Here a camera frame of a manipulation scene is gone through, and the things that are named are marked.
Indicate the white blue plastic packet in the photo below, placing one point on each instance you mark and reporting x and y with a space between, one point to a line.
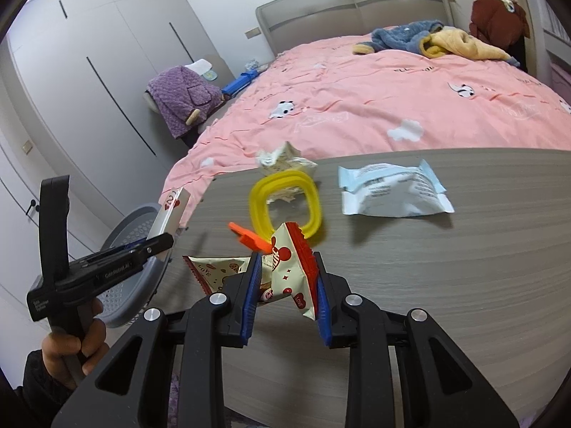
392 191

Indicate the brown garment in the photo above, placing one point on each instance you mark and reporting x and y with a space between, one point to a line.
497 20

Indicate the wall switch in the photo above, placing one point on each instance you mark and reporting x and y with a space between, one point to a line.
253 32

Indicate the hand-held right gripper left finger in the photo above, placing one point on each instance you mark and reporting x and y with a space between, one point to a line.
250 303

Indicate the grey upholstered bed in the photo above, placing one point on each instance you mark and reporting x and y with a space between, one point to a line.
348 4

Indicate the grey perforated plastic bin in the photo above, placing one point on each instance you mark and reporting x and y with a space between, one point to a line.
129 303

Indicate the crumpled white paper wrapper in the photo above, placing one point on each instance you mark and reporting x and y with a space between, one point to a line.
285 154

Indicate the white wardrobe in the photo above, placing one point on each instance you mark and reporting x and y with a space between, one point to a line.
89 76

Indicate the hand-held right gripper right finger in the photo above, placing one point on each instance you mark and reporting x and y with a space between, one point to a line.
323 314

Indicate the tissue pack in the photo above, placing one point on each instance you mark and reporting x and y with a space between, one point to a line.
253 63

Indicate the person's left forearm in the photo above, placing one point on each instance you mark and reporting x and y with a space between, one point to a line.
40 388

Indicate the blue fleece pajamas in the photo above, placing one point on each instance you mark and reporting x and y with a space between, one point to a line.
397 35

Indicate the white flat pad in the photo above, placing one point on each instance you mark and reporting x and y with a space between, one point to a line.
198 65

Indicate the person's left hand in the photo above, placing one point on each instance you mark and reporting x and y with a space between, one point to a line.
67 352

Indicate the cream red snack wrapper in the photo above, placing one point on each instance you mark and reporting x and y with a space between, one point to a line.
209 272
290 272

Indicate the long playing card box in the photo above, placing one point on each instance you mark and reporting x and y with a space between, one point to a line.
171 212

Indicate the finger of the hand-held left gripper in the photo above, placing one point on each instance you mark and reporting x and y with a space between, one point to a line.
147 245

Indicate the orange plastic tool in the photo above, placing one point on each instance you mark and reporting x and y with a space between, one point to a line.
243 234

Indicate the blue long box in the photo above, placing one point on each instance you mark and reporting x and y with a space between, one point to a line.
241 82

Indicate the purple fleece robe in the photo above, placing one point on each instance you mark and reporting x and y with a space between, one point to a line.
183 98

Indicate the bed with pink cover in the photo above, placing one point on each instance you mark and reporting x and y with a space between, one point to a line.
357 98

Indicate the grey chair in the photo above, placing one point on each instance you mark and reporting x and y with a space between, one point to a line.
225 82

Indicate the yellow fleece garment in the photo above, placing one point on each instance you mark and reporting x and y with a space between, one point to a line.
464 44

